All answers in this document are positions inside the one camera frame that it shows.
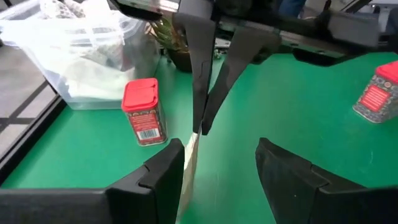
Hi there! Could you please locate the potted green succulent plant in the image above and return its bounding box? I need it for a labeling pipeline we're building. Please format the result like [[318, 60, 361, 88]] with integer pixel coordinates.
[[150, 17, 193, 73]]

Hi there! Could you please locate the clear plastic storage container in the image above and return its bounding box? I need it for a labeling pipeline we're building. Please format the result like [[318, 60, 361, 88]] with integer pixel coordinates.
[[0, 0, 162, 111]]

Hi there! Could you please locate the person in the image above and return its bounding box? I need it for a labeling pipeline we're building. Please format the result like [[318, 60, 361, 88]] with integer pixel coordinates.
[[278, 0, 308, 18]]

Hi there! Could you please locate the grey white cloth pile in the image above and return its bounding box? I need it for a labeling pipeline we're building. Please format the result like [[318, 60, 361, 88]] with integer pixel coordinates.
[[37, 0, 131, 69]]

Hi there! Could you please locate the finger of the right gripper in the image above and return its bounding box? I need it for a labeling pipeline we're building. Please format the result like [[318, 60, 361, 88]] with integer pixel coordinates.
[[201, 29, 282, 136], [172, 12, 217, 134]]

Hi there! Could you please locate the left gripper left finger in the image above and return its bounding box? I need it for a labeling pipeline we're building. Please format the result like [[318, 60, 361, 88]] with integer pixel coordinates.
[[0, 138, 186, 224]]

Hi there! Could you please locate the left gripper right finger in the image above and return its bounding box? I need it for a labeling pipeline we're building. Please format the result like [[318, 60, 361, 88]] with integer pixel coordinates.
[[254, 136, 398, 224]]

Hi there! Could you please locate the green table mat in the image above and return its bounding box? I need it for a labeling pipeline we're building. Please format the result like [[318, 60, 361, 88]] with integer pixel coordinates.
[[0, 51, 398, 224]]

